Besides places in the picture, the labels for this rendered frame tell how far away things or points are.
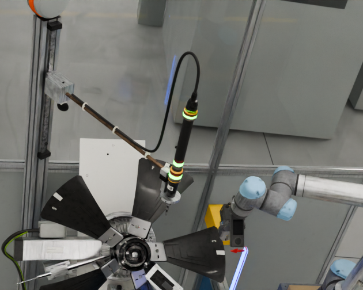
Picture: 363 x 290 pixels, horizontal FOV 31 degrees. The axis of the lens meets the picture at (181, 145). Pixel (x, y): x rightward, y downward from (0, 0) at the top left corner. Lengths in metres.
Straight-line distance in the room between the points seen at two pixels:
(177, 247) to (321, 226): 1.40
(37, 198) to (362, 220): 2.62
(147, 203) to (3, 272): 1.29
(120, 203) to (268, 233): 1.21
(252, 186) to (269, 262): 1.70
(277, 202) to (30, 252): 0.92
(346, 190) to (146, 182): 0.72
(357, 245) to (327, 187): 2.40
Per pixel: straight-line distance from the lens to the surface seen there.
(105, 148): 2.62
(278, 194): 2.19
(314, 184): 2.27
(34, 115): 2.69
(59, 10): 2.46
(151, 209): 2.41
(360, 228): 4.80
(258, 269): 3.83
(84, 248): 2.51
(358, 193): 2.27
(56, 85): 2.50
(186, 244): 2.49
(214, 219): 2.81
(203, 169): 3.17
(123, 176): 2.63
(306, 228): 3.69
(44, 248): 2.49
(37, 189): 2.93
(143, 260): 2.39
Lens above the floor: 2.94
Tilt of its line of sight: 36 degrees down
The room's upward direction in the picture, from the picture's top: 13 degrees clockwise
